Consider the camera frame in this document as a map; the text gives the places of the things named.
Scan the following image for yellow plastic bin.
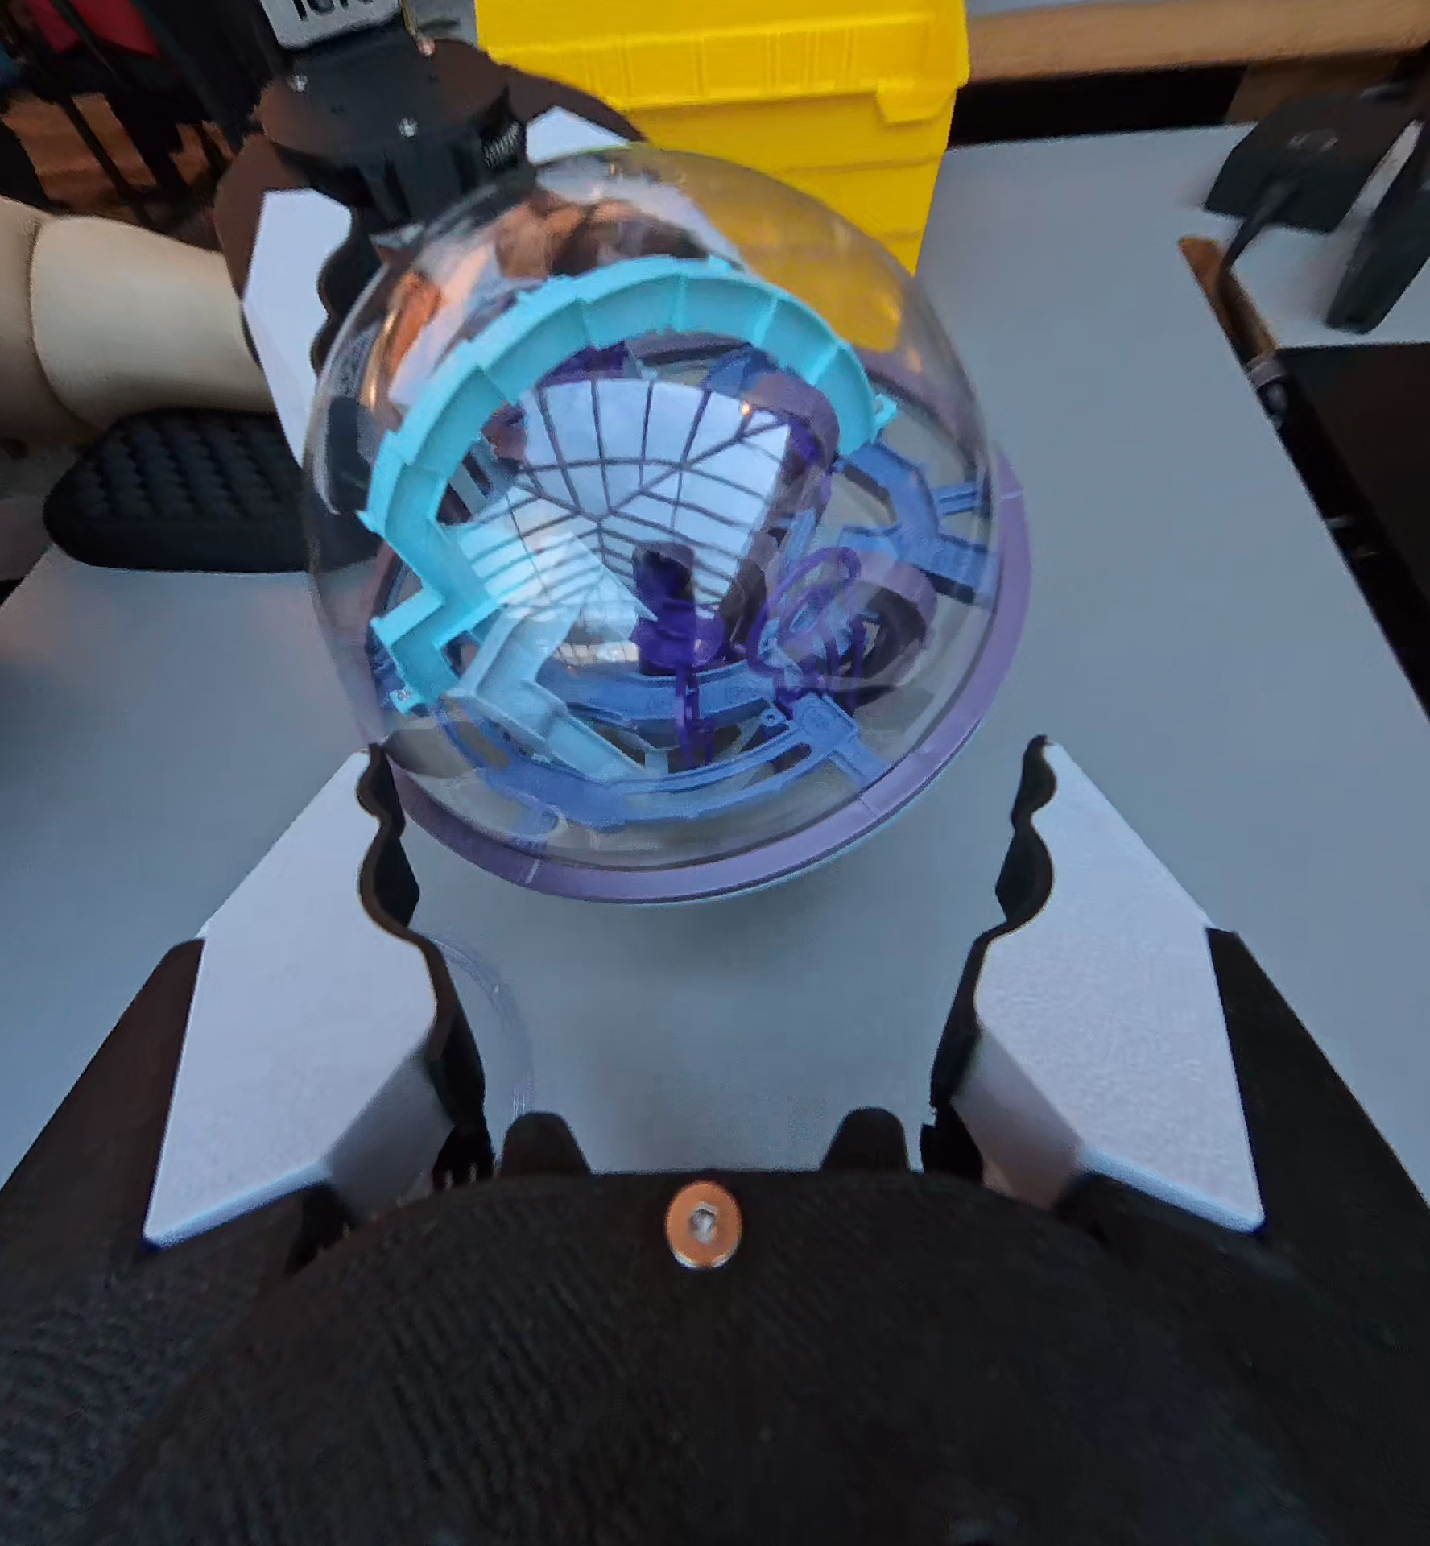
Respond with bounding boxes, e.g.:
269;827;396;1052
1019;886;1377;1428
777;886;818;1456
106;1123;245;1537
472;0;970;273

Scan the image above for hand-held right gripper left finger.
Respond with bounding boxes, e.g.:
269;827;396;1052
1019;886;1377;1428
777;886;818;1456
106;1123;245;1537
143;746;498;1247

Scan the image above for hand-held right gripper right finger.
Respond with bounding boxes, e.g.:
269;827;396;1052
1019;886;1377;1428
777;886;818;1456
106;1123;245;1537
925;734;1265;1232

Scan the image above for black clamp bracket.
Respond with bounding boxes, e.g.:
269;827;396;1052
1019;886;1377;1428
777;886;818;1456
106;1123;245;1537
1324;54;1430;336

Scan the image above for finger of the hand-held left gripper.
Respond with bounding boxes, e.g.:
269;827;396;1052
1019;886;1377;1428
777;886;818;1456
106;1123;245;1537
241;186;363;410
528;111;640;166

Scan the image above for person's left forearm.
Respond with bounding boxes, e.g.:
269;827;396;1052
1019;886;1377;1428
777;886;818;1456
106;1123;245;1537
0;177;284;438

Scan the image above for black wrist rest pad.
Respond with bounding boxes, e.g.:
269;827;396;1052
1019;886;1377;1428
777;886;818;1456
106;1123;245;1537
44;408;321;571

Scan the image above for black box-shaped device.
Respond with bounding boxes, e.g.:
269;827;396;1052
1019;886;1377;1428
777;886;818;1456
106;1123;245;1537
1207;87;1430;233

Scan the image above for clear maze ball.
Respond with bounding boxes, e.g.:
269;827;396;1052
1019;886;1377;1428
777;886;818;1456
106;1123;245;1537
301;146;1032;904

